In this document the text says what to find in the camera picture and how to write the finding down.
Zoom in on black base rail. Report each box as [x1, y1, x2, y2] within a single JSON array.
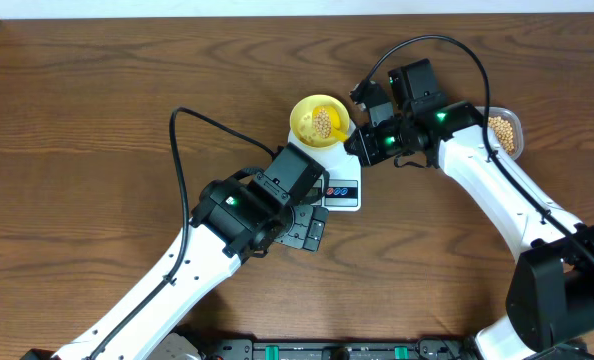
[[198, 338, 478, 360]]

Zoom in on soybeans in container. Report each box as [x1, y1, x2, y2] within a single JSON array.
[[488, 116, 516, 155]]

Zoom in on yellow plastic scoop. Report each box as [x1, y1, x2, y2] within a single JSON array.
[[312, 105, 348, 142]]

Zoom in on yellow plastic bowl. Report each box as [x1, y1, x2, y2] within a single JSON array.
[[290, 94, 351, 148]]

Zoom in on soybeans in bowl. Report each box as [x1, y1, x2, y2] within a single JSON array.
[[297, 113, 317, 146]]

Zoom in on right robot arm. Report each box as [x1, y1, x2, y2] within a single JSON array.
[[344, 60, 594, 359]]

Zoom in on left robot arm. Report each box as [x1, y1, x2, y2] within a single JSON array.
[[25, 142, 361, 359]]

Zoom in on clear plastic container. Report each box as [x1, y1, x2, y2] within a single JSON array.
[[488, 107, 524, 160]]

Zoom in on white digital kitchen scale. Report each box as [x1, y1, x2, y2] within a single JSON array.
[[288, 119, 362, 212]]

